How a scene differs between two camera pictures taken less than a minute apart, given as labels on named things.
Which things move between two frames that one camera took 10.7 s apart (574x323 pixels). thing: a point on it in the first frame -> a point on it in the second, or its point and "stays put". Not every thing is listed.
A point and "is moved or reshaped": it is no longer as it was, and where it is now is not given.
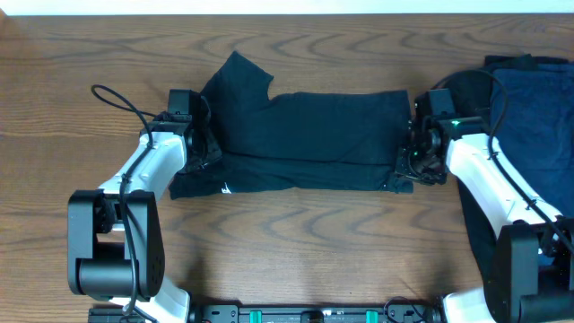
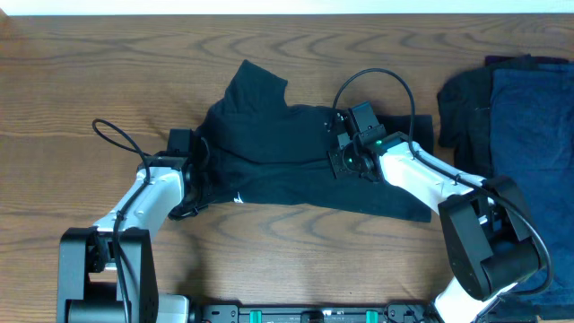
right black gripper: (402, 168) -> (334, 156)
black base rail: (294, 314) stays put
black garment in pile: (473, 88) stays put
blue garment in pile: (532, 118) stays put
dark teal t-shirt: (300, 143) is moved or reshaped
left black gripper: (213, 150) -> (204, 182)
